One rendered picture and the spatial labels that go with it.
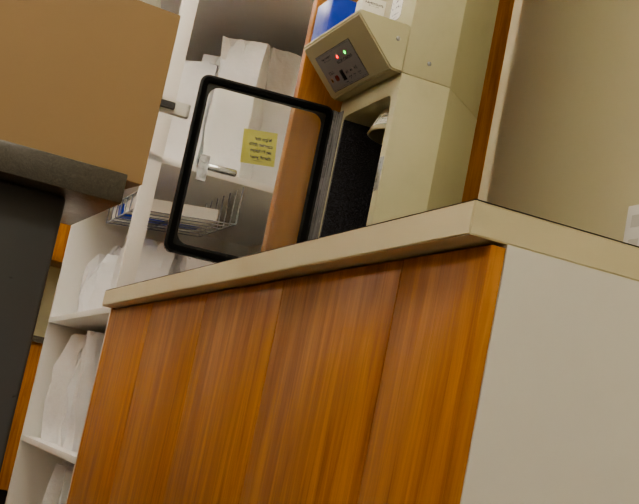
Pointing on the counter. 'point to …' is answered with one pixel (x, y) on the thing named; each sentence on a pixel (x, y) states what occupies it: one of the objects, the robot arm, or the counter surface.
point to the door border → (195, 152)
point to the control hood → (361, 23)
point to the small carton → (372, 6)
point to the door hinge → (326, 174)
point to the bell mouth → (379, 127)
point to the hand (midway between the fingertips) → (173, 107)
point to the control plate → (341, 65)
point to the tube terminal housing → (428, 106)
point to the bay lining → (351, 180)
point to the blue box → (332, 15)
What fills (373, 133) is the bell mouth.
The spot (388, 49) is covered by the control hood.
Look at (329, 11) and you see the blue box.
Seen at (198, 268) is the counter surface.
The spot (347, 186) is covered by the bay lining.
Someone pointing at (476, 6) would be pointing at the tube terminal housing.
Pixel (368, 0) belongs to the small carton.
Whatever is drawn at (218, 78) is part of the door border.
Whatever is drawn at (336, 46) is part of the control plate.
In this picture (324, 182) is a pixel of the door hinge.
